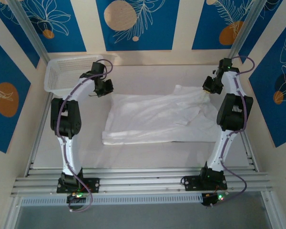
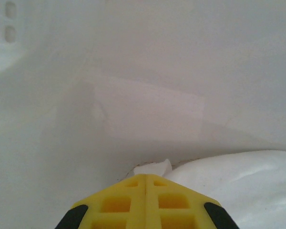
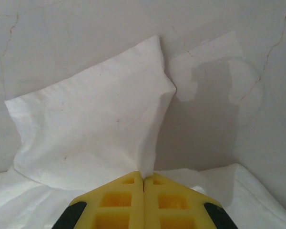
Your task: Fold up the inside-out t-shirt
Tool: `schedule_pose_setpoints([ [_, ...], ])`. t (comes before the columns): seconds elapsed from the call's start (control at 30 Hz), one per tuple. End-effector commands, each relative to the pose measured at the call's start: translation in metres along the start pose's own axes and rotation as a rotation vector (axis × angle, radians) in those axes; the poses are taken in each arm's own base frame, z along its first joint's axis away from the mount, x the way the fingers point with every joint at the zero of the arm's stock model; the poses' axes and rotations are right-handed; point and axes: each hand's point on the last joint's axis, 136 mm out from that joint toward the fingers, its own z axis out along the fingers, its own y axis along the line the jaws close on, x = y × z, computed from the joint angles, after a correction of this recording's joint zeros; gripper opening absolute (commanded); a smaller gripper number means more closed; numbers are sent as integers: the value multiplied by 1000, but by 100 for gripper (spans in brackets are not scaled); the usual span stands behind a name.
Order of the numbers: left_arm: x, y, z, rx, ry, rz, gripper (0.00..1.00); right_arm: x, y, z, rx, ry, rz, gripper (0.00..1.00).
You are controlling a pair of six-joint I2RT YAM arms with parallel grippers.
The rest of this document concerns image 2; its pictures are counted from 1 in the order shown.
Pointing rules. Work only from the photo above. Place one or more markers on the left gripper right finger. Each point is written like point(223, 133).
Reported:
point(176, 207)

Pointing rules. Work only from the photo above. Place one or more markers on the white t-shirt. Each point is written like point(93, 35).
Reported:
point(228, 186)

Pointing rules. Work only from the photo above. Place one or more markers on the white perforated plastic basket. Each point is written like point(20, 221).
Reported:
point(0, 35)

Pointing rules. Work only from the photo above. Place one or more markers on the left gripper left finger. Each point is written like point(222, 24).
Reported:
point(114, 207)

